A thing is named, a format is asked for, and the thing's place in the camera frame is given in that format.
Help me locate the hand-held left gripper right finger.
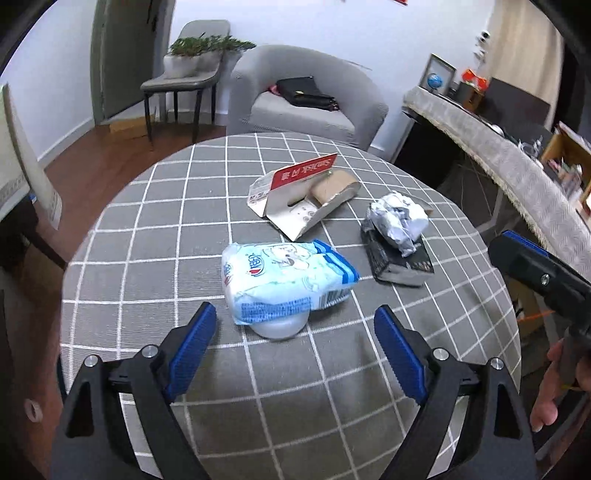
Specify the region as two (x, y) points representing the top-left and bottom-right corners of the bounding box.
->
(374, 305), (539, 480)

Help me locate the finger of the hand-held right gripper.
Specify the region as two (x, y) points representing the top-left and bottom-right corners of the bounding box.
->
(488, 230), (591, 320)

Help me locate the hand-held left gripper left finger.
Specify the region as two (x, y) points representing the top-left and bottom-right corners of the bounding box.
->
(50, 302), (218, 480)

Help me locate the black box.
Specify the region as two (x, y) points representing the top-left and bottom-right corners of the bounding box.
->
(361, 217), (435, 287)

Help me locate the blue white snack bag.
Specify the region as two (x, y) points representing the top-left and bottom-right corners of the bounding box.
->
(222, 240), (360, 326)

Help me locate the silver foil bag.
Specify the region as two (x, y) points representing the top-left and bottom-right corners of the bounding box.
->
(367, 191), (430, 257)

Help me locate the red and white cardboard box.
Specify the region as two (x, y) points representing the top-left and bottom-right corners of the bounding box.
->
(248, 154), (339, 241)

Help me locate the person's right hand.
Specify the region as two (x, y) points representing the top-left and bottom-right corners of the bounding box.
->
(530, 339), (572, 433)

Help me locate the beige fringed runner cloth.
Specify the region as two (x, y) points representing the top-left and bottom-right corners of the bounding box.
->
(402, 85), (591, 273)

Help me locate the box of books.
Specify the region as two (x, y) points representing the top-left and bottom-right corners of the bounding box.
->
(540, 121), (591, 208)

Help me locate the black sideboard cabinet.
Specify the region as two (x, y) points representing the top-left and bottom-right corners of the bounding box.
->
(392, 108), (509, 232)

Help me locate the black monitor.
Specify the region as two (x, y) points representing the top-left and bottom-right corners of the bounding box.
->
(485, 78), (552, 134)

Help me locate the orange and white box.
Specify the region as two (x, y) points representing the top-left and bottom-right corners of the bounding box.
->
(462, 69), (490, 91)

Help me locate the beige curtain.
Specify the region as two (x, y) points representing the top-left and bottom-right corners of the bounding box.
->
(489, 0), (566, 116)

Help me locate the chair with cream cloth cover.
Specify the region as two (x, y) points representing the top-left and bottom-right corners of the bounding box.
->
(0, 83), (70, 273)

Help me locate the grey armchair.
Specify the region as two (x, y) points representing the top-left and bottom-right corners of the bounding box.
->
(228, 45), (389, 151)

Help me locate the grey dining chair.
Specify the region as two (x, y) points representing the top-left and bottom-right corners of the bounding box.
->
(141, 19), (232, 144)

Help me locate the black handbag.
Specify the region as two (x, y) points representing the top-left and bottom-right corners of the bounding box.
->
(276, 76), (340, 112)

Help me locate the white potted green plant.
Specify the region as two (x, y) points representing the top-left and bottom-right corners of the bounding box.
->
(164, 37), (208, 78)
(203, 36), (257, 75)

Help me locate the grey-green door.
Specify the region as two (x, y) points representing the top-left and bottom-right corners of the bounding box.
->
(90, 0), (176, 126)

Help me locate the silver picture frame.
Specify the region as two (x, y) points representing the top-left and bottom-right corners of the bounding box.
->
(419, 53), (458, 95)

